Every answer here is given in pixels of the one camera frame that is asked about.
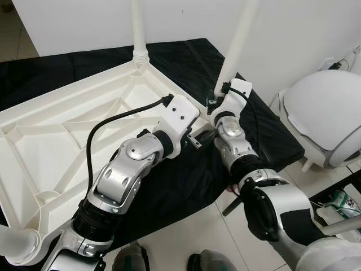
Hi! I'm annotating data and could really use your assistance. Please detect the dark metal table leg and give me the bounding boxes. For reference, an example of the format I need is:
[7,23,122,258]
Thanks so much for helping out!
[222,195,244,216]

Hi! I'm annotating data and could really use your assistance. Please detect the white plastic children table top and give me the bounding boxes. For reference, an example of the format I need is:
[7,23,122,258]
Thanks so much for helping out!
[0,61,218,243]

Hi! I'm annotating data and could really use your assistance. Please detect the grey green right robot leg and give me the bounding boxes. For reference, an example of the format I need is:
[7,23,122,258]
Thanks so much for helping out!
[187,250,237,271]

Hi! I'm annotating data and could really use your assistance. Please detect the grey green robot leg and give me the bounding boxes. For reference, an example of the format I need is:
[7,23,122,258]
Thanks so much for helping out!
[187,250,237,271]
[113,243,151,271]

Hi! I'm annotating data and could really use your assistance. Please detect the white domed appliance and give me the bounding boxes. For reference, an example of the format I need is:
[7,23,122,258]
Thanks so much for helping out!
[272,69,361,173]

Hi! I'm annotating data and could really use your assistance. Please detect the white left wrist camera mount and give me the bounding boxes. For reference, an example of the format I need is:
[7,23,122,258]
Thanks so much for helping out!
[155,95,201,159]

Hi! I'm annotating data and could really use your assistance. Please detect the white small appliance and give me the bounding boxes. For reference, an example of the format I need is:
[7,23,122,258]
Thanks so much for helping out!
[345,45,361,73]

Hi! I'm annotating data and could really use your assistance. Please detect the grey green left robot leg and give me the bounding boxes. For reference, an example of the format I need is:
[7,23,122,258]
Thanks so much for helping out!
[113,243,151,271]

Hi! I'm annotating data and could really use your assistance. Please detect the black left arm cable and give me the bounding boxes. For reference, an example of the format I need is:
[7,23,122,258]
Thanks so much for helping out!
[86,93,173,198]

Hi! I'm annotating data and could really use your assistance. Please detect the white green plastic package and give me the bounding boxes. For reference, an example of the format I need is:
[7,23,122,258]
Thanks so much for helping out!
[316,189,361,238]

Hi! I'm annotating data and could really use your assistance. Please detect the white floor fan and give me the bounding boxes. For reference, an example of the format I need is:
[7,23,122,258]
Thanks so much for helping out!
[322,217,361,237]

